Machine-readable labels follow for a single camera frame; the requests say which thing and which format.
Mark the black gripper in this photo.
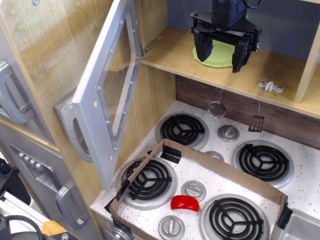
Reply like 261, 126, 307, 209
190, 0, 262, 73

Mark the silver microwave door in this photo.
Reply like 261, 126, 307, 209
54, 0, 142, 190

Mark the green plate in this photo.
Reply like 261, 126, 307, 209
192, 40, 235, 68

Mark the white plastic door latch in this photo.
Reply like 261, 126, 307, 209
258, 80, 284, 93

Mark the hanging silver skimmer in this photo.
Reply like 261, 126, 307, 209
207, 89, 227, 119

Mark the hanging silver spatula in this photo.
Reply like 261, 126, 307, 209
248, 100, 265, 133

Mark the back silver stove knob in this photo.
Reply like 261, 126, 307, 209
217, 125, 240, 142

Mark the silver stove knob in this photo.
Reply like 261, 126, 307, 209
158, 215, 186, 240
217, 125, 240, 142
181, 180, 207, 202

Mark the back left stove burner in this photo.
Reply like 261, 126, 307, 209
155, 113, 210, 150

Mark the stove burner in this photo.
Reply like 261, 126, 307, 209
155, 113, 210, 150
230, 140, 295, 189
198, 194, 270, 240
123, 157, 178, 211

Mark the small silver knob behind cardboard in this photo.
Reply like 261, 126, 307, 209
205, 151, 225, 162

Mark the back right stove burner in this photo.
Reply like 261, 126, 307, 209
230, 140, 295, 189

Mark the middle silver stove knob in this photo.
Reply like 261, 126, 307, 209
181, 180, 207, 202

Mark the front left stove burner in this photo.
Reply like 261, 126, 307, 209
123, 157, 178, 211

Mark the red toy piece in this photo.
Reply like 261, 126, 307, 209
170, 195, 200, 213

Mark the front right stove burner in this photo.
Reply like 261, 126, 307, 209
198, 194, 270, 240

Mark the front silver stove knob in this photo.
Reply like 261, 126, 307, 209
158, 215, 186, 240

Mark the silver sink basin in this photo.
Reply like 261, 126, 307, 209
271, 209, 320, 240

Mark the cardboard fence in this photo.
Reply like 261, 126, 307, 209
105, 139, 293, 240

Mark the silver oven knob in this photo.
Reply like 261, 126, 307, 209
111, 226, 132, 240

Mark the silver ice dispenser panel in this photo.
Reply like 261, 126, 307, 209
10, 145, 61, 193

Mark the upper silver fridge handle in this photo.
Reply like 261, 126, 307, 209
0, 60, 35, 125

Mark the silver fridge handle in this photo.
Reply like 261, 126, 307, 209
55, 186, 85, 231
0, 60, 35, 125

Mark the lower silver fridge handle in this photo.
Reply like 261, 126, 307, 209
55, 186, 85, 231

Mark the black cable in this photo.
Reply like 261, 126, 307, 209
0, 214, 45, 240

